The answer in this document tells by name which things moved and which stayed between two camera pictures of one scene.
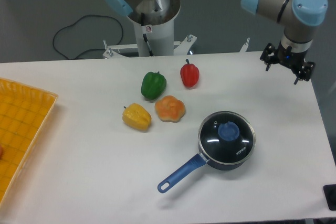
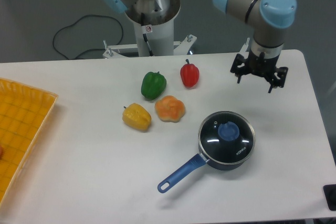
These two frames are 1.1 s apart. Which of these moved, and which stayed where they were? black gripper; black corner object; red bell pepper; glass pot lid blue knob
Moved: black gripper
Stayed: glass pot lid blue knob; black corner object; red bell pepper
